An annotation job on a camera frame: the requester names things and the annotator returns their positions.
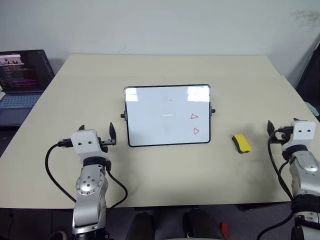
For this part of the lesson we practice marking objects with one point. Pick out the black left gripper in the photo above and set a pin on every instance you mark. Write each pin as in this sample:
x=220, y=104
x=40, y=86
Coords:
x=108, y=142

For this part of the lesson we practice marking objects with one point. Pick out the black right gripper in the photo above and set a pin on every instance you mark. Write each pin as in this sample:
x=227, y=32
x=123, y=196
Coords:
x=283, y=136

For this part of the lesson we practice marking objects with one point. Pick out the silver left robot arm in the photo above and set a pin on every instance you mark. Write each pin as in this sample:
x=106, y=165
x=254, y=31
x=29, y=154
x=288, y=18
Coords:
x=88, y=185

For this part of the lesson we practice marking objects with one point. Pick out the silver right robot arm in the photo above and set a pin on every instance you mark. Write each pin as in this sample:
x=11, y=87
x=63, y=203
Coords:
x=303, y=170

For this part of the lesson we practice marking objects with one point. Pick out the yellow and black eraser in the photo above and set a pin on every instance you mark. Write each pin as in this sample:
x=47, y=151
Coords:
x=242, y=143

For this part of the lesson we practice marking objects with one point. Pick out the pale teal cloth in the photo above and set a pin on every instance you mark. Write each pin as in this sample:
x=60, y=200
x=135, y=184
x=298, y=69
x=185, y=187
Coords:
x=312, y=108

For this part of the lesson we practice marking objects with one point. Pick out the black chair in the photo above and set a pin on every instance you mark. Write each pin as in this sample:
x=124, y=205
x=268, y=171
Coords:
x=310, y=72

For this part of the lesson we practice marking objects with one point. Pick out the black framed tabletop whiteboard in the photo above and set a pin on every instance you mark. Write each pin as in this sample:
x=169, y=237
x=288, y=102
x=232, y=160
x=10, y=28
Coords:
x=167, y=115

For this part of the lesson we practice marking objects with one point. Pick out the open laptop with dark screen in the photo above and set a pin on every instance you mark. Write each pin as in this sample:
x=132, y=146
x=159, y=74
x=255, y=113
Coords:
x=20, y=75

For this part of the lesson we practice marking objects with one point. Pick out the dark rounded shape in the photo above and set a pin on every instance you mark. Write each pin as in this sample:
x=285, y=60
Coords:
x=140, y=227

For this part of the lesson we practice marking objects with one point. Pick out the dark shoe with white sole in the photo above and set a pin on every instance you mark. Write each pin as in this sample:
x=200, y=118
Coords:
x=57, y=235

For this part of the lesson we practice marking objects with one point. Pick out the small red object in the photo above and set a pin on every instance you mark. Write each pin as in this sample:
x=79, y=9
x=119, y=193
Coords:
x=224, y=228

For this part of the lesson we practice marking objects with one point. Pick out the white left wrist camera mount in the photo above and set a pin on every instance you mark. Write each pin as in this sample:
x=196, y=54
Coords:
x=83, y=143

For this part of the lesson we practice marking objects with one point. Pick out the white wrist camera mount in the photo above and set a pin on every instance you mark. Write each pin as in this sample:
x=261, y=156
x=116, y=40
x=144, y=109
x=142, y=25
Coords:
x=303, y=132
x=83, y=143

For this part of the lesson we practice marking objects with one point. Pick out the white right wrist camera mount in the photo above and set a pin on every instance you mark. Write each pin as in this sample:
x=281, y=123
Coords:
x=303, y=132

